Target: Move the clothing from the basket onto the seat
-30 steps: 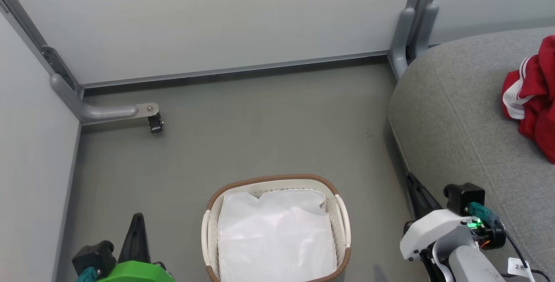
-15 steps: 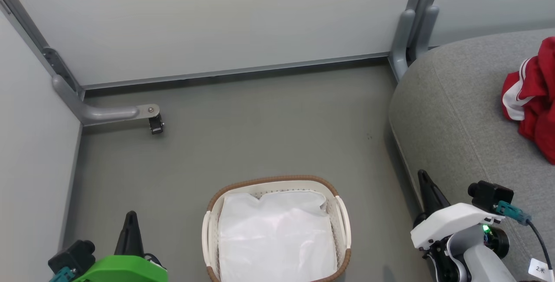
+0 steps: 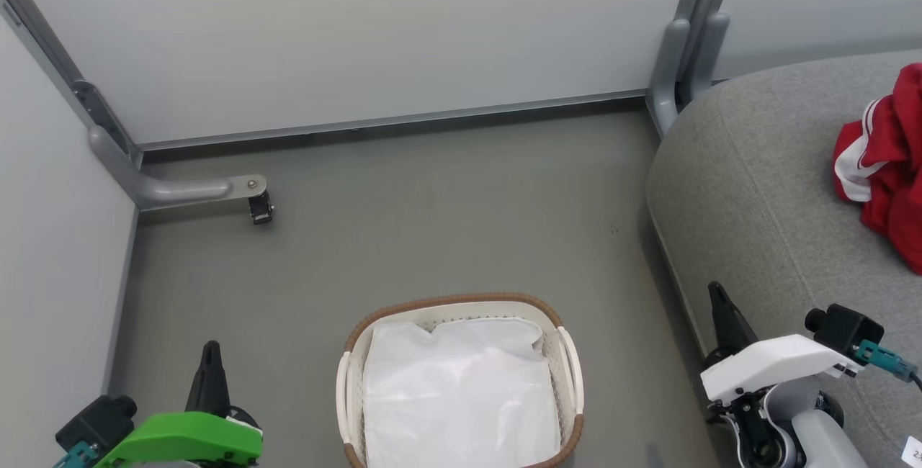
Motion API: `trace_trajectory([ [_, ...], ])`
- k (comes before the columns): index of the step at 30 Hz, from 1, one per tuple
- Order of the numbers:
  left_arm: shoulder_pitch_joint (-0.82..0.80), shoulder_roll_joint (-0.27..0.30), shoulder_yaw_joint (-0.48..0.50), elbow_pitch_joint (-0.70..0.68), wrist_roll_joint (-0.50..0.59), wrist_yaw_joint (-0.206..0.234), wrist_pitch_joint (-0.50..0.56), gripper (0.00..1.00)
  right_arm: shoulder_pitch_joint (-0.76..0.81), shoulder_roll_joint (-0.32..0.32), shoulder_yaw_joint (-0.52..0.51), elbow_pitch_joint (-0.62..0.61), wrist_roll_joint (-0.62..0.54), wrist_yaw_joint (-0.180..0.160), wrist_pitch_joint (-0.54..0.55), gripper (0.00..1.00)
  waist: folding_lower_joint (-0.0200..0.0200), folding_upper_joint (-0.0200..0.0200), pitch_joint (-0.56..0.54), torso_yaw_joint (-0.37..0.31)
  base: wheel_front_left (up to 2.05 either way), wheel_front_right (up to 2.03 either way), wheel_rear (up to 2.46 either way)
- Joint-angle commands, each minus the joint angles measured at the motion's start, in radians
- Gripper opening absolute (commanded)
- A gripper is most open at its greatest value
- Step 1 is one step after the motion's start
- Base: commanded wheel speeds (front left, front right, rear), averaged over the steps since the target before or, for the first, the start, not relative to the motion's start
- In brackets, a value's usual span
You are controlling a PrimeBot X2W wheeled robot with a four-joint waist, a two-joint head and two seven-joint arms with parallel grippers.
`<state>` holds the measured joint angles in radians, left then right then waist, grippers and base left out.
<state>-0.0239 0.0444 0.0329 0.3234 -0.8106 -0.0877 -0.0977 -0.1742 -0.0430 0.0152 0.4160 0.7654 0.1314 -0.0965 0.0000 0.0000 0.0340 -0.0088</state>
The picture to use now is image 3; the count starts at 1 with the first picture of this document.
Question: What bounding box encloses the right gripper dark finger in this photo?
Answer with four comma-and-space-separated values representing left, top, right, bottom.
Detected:
708, 281, 758, 366

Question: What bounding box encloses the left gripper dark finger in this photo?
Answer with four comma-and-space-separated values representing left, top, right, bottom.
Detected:
185, 341, 232, 415

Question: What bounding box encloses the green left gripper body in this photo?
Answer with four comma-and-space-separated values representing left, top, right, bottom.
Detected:
94, 410, 264, 468

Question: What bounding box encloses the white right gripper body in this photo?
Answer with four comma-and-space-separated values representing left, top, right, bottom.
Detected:
701, 333, 863, 404

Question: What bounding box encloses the red heathered Bulls 23 t-shirt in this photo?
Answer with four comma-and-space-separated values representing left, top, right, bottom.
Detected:
861, 187, 922, 276

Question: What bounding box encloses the red basketball jersey white trim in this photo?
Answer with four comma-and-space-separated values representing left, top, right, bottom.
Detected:
832, 63, 922, 224

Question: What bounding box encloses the white laundry basket brown rim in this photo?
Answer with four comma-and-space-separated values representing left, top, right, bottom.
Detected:
335, 292, 586, 468

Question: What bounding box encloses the white cloth basket liner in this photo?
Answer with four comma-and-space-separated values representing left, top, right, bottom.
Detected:
362, 317, 563, 468

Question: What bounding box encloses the grey fabric sofa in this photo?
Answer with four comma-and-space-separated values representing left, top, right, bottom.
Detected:
645, 49, 922, 468

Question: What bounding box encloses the black caster wheel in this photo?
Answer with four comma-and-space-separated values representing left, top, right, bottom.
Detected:
248, 191, 275, 226

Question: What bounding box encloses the teal right camera cable connector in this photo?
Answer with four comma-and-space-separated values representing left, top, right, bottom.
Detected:
856, 340, 922, 391

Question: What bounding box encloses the teal camera cable connector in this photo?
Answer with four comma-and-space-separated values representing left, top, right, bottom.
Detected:
856, 340, 922, 391
52, 441, 98, 468

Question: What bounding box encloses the teal left camera cable connector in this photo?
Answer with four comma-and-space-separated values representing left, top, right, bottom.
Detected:
52, 441, 98, 468

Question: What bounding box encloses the grey curved partition foot bracket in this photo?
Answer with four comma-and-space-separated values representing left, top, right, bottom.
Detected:
88, 125, 268, 212

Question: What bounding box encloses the grey partition frame post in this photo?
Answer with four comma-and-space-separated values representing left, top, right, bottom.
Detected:
646, 0, 715, 139
684, 0, 743, 103

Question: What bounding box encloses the grey partition frame post hinged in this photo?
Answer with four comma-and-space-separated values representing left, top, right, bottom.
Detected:
0, 0, 143, 166

